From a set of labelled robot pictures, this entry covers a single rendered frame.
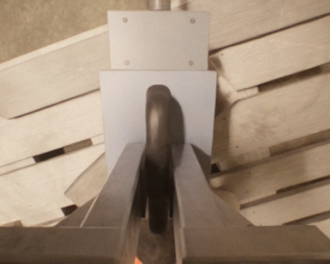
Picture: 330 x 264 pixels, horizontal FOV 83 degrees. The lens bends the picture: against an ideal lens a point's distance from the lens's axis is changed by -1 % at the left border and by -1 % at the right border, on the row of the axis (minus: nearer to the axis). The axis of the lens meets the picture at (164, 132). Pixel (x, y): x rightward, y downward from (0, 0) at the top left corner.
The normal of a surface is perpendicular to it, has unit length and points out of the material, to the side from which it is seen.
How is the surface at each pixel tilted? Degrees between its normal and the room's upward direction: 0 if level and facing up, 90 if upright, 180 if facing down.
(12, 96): 0
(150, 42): 0
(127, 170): 90
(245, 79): 0
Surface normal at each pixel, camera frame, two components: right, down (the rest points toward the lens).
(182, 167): 0.00, -0.97
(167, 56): 0.01, 0.26
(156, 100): 0.01, -0.60
